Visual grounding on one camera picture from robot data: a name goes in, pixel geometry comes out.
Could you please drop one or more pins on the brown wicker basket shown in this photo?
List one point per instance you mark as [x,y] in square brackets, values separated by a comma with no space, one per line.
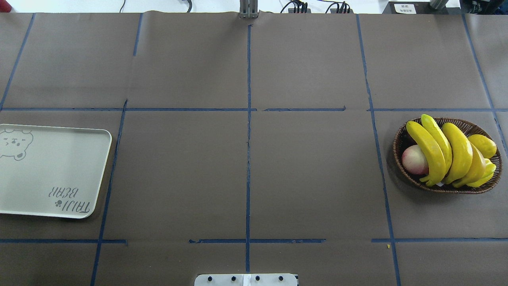
[403,140]

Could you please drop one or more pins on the greenish yellow banana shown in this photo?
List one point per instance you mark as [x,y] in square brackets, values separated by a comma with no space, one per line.
[433,128]

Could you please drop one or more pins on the yellow banana with spots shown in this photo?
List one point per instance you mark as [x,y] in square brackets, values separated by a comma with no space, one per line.
[476,170]

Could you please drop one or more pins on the yellow starfruit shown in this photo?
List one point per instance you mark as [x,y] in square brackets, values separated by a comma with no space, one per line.
[486,176]

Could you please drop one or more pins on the black device with label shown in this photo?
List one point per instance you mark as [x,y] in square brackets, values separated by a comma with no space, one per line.
[420,8]

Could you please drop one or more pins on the white mounting plate with bolts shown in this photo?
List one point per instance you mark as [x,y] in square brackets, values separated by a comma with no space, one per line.
[247,279]

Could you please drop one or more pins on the pink white peach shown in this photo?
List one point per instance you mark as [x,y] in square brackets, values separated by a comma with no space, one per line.
[414,160]

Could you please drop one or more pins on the cream bear print tray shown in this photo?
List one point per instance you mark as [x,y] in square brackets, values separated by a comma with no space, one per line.
[51,171]

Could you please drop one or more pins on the aluminium frame post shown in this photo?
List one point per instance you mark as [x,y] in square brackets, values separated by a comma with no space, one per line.
[249,9]

